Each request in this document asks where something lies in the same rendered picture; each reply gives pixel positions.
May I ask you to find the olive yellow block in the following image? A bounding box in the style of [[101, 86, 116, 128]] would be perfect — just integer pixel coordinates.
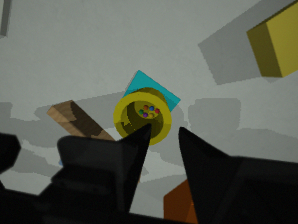
[[246, 0, 298, 78]]

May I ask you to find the olive yellow cup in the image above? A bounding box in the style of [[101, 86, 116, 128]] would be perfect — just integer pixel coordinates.
[[113, 87, 172, 146]]

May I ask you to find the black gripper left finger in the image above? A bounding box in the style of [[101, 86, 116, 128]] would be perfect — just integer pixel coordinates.
[[57, 123, 152, 212]]

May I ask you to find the brown wooden beam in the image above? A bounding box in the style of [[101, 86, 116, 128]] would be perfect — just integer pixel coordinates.
[[46, 100, 116, 141]]

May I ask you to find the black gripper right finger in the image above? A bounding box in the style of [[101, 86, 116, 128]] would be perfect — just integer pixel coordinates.
[[178, 127, 298, 224]]

